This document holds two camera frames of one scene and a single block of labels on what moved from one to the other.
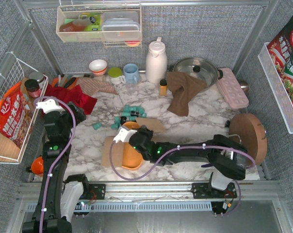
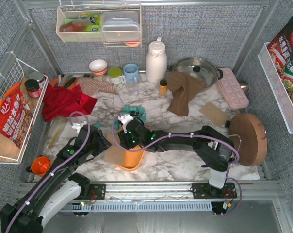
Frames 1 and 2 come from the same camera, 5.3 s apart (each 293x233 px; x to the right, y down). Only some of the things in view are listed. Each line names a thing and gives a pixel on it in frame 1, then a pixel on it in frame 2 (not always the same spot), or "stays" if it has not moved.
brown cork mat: x=153 y=124 to x=214 y=114
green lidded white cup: x=115 y=74 stays
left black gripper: x=78 y=114 to x=98 y=140
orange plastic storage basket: x=132 y=158 stays
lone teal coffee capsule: x=97 y=125 stays
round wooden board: x=252 y=134 stays
